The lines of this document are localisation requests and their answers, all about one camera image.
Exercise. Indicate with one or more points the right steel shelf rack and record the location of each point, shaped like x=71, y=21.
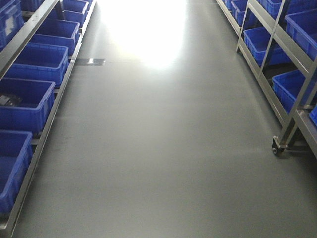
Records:
x=301, y=122

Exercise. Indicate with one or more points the left steel shelf rack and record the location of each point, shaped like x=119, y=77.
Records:
x=51, y=22

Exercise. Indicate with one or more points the blue bin right lower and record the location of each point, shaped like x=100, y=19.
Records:
x=287, y=87

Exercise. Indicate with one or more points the blue bin left near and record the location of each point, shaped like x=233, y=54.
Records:
x=15, y=156

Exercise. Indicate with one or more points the blue bin with black part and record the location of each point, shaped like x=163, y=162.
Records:
x=31, y=113

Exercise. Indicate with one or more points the blue bin right upper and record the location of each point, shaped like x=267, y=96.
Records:
x=302, y=28

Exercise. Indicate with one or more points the blue bin left middle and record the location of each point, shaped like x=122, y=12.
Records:
x=40, y=62

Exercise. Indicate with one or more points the steel shelf rack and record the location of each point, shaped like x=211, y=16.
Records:
x=301, y=122
x=51, y=22

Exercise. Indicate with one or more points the blue bin right middle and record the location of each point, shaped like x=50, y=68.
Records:
x=257, y=40

